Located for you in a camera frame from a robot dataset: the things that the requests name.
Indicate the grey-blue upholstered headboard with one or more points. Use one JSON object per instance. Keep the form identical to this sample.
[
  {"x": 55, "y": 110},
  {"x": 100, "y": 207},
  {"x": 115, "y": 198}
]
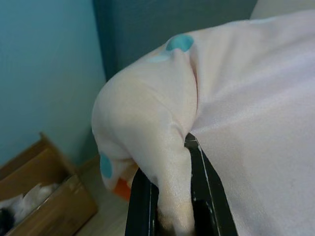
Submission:
[{"x": 147, "y": 24}]

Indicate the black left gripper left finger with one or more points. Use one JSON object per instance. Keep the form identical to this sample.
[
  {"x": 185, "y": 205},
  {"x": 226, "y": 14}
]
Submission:
[{"x": 140, "y": 209}]

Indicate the brown cardboard box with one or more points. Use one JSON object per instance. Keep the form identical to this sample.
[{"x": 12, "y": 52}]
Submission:
[{"x": 64, "y": 209}]

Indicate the white tissue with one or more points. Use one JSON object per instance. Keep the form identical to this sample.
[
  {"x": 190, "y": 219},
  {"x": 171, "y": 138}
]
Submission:
[
  {"x": 12, "y": 204},
  {"x": 37, "y": 196}
]

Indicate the pink pillow with coloured dots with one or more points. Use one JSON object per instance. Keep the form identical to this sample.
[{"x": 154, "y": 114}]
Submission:
[{"x": 246, "y": 98}]

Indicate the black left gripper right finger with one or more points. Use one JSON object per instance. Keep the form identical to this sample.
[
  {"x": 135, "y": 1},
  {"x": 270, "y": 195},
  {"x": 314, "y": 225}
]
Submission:
[{"x": 211, "y": 196}]

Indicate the black plastic bag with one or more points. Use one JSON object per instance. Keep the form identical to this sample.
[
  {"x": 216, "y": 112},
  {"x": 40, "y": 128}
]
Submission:
[{"x": 6, "y": 218}]

